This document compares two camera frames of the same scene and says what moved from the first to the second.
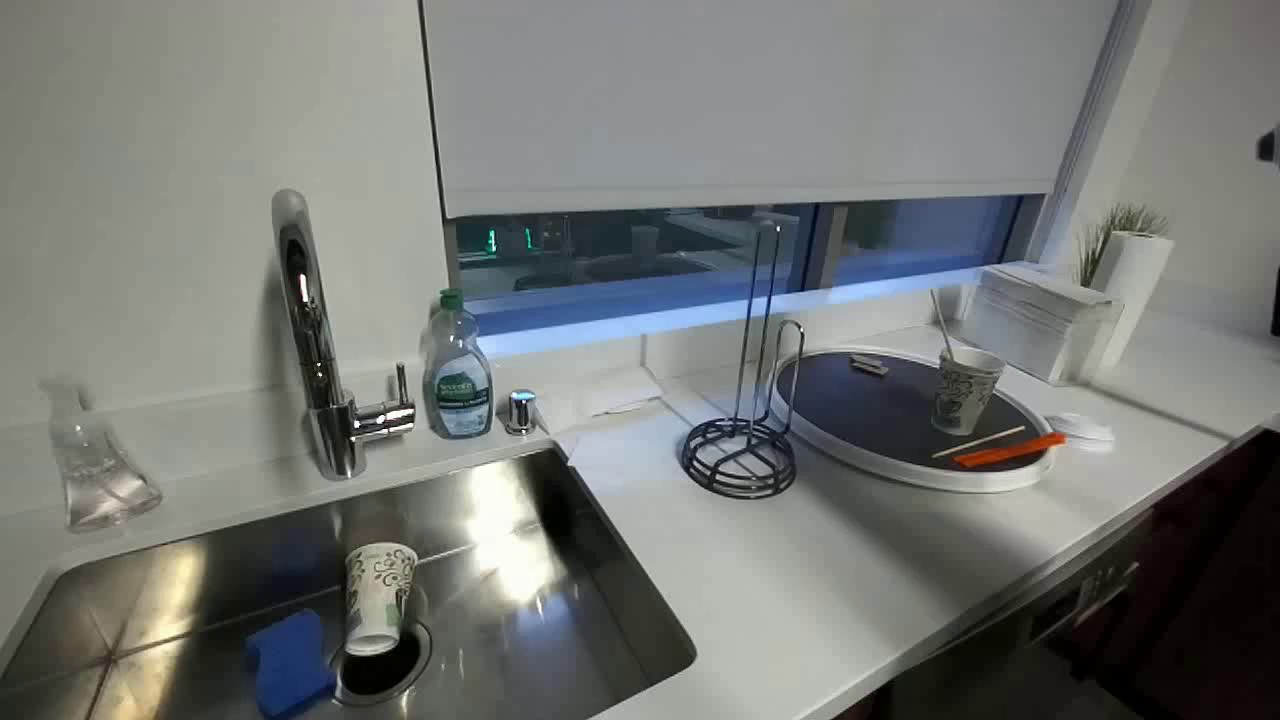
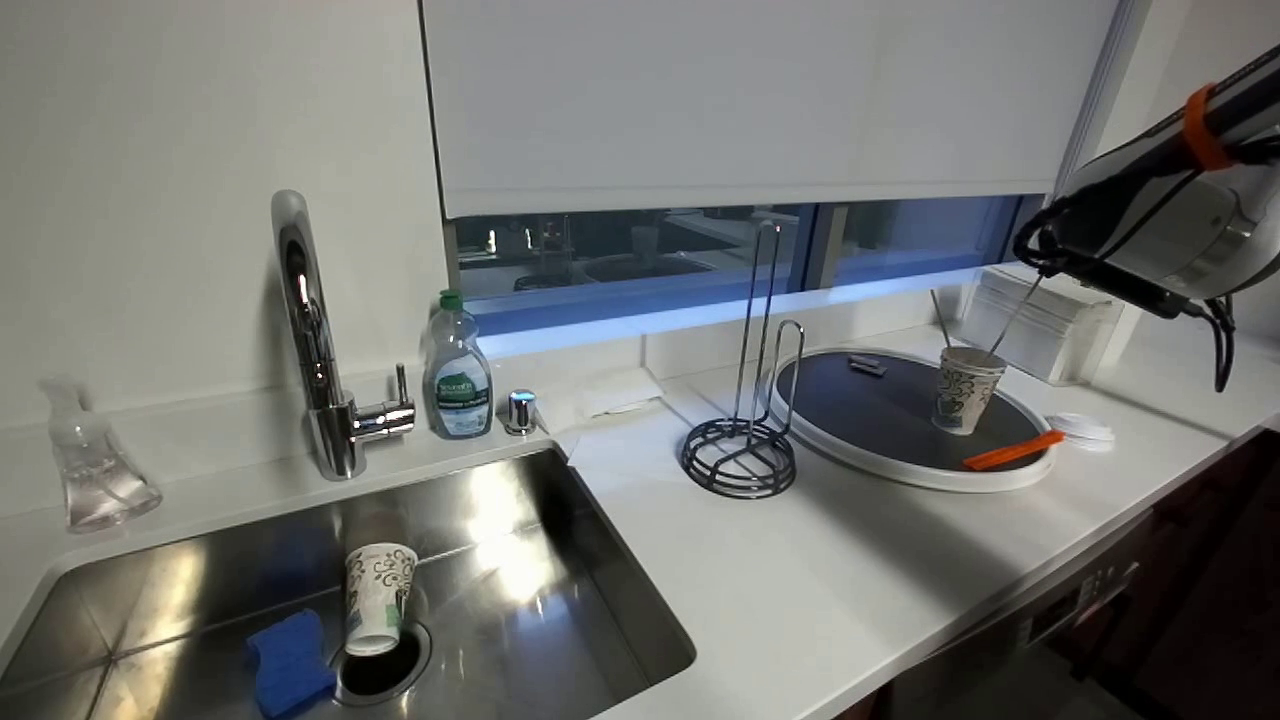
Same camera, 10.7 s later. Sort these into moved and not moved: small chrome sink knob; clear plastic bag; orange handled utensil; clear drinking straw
Moved: clear drinking straw
Not moved: orange handled utensil; small chrome sink knob; clear plastic bag
